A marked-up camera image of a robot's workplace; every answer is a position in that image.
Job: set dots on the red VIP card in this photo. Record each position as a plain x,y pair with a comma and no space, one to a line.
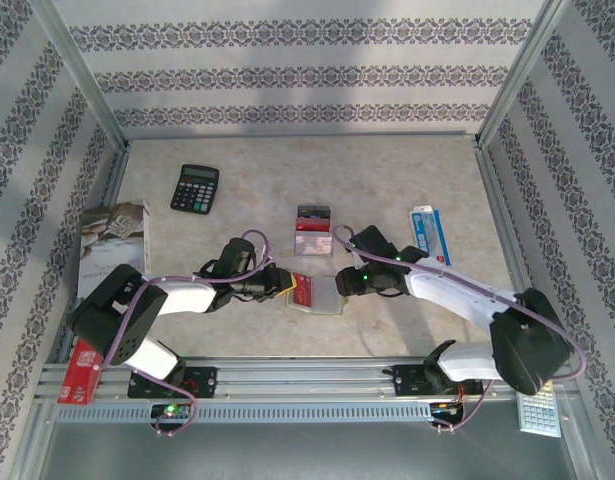
303,291

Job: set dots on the clear plastic card holder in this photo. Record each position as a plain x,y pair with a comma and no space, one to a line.
327,295

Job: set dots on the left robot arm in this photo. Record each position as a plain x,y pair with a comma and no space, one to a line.
187,297

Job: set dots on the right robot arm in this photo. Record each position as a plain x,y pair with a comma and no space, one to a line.
452,290

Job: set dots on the black card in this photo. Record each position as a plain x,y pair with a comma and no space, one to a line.
313,210

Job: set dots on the blue white ruler set pouch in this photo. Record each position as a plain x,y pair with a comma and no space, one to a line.
427,232

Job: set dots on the black desk calculator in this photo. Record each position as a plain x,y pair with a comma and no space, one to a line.
194,192

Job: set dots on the small controller board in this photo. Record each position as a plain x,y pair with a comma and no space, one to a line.
171,411
444,407

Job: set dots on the paperback book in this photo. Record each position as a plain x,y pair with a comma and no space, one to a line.
112,240

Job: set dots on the aluminium back strip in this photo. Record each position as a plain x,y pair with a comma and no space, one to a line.
297,135

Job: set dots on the red cardboard box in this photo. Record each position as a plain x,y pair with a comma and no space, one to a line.
77,380

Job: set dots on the gold scientific calculator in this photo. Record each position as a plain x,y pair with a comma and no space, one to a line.
539,417

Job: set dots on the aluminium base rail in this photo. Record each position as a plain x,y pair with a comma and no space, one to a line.
307,380

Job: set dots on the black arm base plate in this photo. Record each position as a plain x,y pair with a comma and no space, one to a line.
202,382
407,382

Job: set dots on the aluminium side rail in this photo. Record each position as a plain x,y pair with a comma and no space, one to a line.
507,225
114,175

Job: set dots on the aluminium frame post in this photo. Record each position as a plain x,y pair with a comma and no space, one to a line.
517,75
77,70

